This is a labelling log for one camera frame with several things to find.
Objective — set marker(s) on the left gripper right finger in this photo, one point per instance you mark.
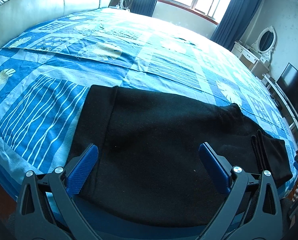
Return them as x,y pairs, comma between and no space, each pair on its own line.
263,217

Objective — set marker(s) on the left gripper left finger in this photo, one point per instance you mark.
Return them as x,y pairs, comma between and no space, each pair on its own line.
45,206

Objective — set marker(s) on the black pants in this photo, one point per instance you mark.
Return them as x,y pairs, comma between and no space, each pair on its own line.
149,170

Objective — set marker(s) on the white tv cabinet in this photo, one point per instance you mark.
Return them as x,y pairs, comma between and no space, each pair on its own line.
286,102

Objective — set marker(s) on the black flat screen television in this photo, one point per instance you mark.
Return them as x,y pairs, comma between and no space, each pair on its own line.
288,82

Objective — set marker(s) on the white vanity dresser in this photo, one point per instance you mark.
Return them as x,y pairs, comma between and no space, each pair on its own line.
257,64

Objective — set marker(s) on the blue patterned bed sheet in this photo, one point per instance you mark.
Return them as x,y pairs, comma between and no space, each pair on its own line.
46,73

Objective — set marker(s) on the oval vanity mirror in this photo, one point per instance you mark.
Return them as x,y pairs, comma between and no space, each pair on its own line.
265,43

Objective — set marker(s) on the right blue curtain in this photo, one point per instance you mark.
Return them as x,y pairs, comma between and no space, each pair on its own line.
235,21

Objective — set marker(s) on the white box fan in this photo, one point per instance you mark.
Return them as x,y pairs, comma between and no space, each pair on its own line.
124,4

